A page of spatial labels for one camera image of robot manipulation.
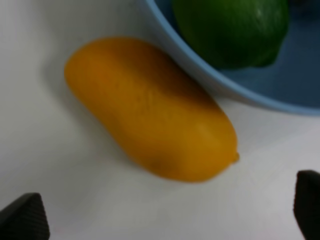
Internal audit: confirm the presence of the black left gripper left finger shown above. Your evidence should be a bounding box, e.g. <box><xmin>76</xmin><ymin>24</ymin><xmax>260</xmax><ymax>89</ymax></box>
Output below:
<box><xmin>0</xmin><ymin>192</ymin><xmax>50</xmax><ymax>240</ymax></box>

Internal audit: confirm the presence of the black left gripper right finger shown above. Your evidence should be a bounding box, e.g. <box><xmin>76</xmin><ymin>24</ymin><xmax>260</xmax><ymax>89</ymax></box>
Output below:
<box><xmin>293</xmin><ymin>170</ymin><xmax>320</xmax><ymax>240</ymax></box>

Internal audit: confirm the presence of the green lime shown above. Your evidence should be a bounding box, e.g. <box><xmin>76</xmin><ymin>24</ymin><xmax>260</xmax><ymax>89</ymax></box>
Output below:
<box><xmin>171</xmin><ymin>0</ymin><xmax>290</xmax><ymax>69</ymax></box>

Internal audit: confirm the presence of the blue plastic bowl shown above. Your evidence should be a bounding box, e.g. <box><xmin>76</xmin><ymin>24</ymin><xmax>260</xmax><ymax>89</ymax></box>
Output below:
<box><xmin>138</xmin><ymin>0</ymin><xmax>320</xmax><ymax>116</ymax></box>

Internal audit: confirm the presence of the yellow mango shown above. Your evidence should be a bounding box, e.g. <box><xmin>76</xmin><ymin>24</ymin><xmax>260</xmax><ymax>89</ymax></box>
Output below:
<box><xmin>64</xmin><ymin>37</ymin><xmax>239</xmax><ymax>183</ymax></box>

